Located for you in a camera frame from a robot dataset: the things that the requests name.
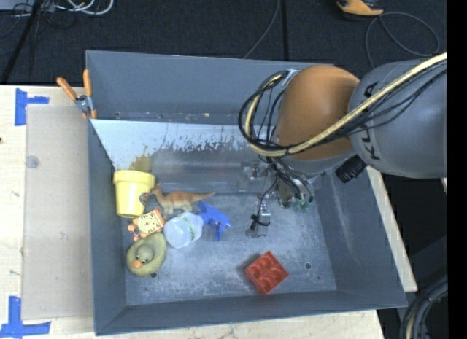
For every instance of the pale wood flat board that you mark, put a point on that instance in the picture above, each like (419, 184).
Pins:
(54, 202)

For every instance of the yellow rubber duck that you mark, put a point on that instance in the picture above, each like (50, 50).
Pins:
(146, 255)

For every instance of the clear spray bottle blue head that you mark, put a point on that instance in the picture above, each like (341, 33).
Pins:
(182, 230)

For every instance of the yellow plastic cup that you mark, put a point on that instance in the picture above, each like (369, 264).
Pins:
(129, 191)

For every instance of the black cylinder on white bracket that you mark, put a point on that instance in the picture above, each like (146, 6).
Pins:
(349, 170)

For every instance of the grey metal bin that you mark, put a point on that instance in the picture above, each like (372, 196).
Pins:
(219, 257)

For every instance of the orange toy dinosaur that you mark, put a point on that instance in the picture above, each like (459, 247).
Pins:
(177, 199)

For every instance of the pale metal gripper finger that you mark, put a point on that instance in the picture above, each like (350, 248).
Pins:
(262, 219)
(259, 172)

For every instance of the orange toy clock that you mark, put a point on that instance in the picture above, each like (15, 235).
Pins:
(147, 224)

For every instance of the red toy building block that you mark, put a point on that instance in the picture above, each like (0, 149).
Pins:
(266, 272)

